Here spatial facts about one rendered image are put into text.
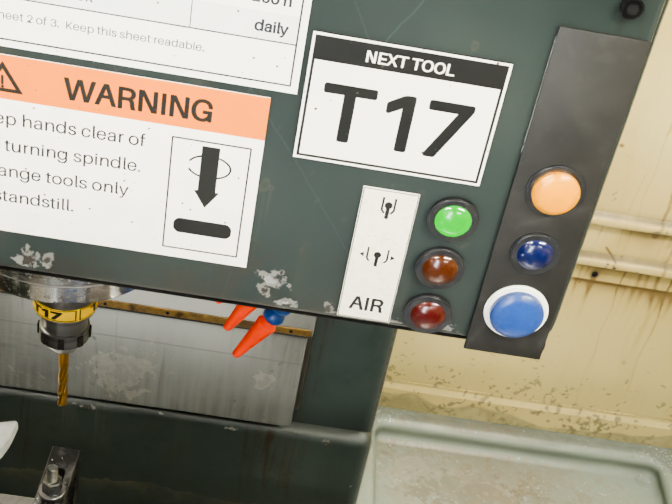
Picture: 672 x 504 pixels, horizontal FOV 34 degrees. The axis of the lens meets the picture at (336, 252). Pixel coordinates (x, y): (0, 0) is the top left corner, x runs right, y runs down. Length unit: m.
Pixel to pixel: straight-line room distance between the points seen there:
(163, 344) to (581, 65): 1.02
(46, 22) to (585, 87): 0.26
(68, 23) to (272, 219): 0.15
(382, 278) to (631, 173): 1.23
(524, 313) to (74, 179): 0.25
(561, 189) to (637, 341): 1.45
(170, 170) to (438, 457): 1.51
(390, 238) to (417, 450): 1.47
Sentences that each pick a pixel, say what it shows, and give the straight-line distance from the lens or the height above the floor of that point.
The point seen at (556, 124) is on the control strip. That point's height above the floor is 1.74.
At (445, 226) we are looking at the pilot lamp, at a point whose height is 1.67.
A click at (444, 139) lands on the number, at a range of 0.56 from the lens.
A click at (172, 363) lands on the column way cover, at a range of 1.51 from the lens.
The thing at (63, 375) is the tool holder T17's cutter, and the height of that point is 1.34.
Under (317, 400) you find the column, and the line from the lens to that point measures 1.58.
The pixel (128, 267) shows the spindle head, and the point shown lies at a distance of 0.62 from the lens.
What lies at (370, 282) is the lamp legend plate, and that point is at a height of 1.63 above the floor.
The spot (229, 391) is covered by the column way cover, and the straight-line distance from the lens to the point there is 1.53.
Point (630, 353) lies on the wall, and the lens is 2.03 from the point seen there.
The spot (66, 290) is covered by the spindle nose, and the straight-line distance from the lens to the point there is 0.81.
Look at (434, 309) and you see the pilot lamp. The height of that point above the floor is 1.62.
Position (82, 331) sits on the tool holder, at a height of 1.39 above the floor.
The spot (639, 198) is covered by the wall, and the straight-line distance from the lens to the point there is 1.84.
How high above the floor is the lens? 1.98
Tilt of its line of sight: 34 degrees down
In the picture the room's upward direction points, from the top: 11 degrees clockwise
